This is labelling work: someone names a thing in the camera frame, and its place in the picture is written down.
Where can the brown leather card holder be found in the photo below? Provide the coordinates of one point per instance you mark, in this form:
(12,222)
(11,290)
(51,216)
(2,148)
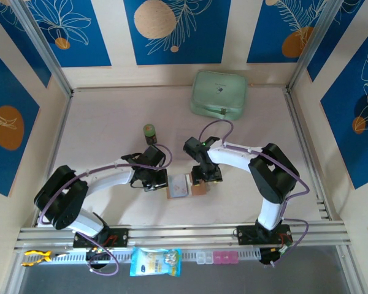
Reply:
(199,190)

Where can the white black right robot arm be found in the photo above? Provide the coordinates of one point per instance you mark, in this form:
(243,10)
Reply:
(233,156)

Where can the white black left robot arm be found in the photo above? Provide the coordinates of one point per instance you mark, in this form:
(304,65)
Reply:
(110,180)

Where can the small green-capped dark bottle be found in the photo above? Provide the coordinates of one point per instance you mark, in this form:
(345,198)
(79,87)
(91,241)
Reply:
(149,131)

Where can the blue snack packet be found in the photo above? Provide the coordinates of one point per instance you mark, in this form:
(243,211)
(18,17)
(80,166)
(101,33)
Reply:
(154,261)

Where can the clear plastic pill box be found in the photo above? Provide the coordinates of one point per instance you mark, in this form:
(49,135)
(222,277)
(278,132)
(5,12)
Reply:
(204,258)

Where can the mint green zipper case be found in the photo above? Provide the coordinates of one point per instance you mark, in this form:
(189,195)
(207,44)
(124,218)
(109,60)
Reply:
(217,92)

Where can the pink plastic pill box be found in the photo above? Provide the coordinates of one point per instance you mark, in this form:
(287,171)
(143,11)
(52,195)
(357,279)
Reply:
(225,258)

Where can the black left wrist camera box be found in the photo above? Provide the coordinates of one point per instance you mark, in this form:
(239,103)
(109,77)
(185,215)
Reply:
(154,156)

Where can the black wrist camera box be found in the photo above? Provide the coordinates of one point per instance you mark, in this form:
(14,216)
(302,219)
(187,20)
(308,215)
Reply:
(191,147)
(154,156)

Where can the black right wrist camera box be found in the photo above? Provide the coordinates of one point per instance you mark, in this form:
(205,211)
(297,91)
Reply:
(191,147)

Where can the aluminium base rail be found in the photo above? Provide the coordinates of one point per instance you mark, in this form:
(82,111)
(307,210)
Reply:
(187,232)

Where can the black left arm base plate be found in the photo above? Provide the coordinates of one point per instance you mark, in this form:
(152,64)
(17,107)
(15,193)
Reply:
(121,237)

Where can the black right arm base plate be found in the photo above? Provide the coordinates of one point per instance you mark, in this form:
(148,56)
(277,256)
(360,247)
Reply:
(243,235)

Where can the aluminium table side rail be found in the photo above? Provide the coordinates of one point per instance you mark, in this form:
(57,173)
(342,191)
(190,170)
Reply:
(300,137)

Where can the aluminium corner post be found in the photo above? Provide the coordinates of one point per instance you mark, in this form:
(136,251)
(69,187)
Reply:
(313,46)
(42,46)

